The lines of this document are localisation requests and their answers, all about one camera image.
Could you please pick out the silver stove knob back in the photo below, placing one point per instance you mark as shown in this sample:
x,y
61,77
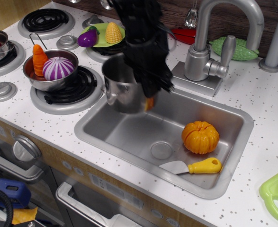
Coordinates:
x,y
94,19

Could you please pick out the green toy bitter gourd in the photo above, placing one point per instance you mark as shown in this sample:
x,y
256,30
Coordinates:
x,y
241,53

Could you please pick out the orange toy pumpkin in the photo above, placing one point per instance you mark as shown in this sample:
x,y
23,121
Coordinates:
x,y
200,137

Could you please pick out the silver stove knob front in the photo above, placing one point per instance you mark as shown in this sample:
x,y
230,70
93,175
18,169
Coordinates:
x,y
7,91

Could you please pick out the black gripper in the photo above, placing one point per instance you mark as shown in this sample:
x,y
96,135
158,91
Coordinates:
x,y
148,61

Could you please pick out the orange toy carrot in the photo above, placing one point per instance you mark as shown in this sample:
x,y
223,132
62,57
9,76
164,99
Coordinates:
x,y
39,59

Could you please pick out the silver dishwasher door handle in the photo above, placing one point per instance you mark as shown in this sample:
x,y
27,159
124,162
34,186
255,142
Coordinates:
x,y
62,194

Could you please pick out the silver stove knob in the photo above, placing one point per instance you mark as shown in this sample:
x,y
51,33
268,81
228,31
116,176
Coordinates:
x,y
94,19
67,42
7,91

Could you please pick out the yellow toy corn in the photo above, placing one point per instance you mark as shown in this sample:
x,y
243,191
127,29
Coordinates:
x,y
113,34

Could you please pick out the blue plastic device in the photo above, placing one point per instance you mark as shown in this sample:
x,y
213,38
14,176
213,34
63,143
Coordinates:
x,y
17,192

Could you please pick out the front right stove burner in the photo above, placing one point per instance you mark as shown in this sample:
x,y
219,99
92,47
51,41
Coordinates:
x,y
82,94

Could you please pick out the hanging silver utensil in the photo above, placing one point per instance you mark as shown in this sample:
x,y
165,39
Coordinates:
x,y
191,16

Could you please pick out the purple toy eggplant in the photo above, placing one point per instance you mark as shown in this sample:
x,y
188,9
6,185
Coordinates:
x,y
89,38

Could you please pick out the silver toy sink basin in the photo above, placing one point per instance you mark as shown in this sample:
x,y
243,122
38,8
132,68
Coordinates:
x,y
153,138

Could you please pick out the back right stove burner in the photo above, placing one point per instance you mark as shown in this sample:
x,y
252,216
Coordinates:
x,y
101,54

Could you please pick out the silver stove knob middle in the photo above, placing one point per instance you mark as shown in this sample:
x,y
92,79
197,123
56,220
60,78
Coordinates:
x,y
67,42

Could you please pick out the front left stove burner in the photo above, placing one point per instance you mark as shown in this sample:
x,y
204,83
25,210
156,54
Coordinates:
x,y
13,60

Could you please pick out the yellow handled toy knife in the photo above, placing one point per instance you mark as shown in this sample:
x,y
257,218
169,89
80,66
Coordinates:
x,y
210,165

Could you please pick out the silver toy faucet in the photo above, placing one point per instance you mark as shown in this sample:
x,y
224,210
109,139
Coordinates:
x,y
207,64

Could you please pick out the red toy pepper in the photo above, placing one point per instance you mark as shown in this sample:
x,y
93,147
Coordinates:
x,y
186,36

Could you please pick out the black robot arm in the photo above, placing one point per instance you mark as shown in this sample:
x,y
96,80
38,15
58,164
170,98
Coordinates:
x,y
141,19

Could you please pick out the silver oven door handle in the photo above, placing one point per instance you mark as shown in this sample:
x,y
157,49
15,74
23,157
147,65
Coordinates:
x,y
31,176

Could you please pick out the purple white toy onion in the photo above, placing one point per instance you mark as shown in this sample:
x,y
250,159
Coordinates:
x,y
57,68

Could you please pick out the back left stove burner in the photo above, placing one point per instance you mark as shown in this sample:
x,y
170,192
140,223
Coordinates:
x,y
46,24

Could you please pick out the steel pan with handle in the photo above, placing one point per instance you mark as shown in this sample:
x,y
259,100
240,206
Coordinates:
x,y
41,83

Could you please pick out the silver oven dial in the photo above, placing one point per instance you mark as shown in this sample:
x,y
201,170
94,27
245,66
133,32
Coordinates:
x,y
25,150

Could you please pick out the green toy plate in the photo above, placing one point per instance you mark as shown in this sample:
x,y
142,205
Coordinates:
x,y
102,29

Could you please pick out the tall steel pot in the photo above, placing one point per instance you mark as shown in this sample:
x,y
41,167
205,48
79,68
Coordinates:
x,y
123,93

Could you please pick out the yellow cloth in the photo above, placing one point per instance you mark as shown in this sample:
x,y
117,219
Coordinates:
x,y
24,215

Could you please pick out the stove burner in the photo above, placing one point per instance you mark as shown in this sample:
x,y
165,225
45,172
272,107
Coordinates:
x,y
82,94
13,60
101,54
46,24

